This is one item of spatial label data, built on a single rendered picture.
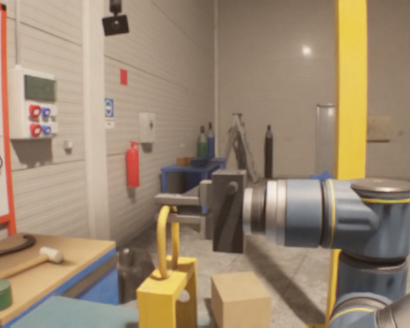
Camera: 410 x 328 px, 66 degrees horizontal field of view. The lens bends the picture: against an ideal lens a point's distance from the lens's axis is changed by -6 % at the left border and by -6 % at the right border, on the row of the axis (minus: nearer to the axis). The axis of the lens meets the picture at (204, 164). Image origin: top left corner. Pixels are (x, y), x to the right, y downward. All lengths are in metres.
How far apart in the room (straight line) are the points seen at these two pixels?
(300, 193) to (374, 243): 0.13
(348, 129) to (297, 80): 8.33
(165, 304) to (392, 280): 0.34
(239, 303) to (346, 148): 1.25
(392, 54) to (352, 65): 8.85
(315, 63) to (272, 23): 1.75
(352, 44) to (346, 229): 1.78
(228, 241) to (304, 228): 0.12
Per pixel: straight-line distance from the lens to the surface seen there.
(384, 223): 0.52
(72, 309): 0.86
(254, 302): 2.50
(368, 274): 0.54
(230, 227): 0.54
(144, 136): 4.79
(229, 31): 10.85
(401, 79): 10.97
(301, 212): 0.50
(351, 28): 2.23
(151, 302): 0.57
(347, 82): 2.17
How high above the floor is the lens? 1.47
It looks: 6 degrees down
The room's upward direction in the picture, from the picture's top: 1 degrees counter-clockwise
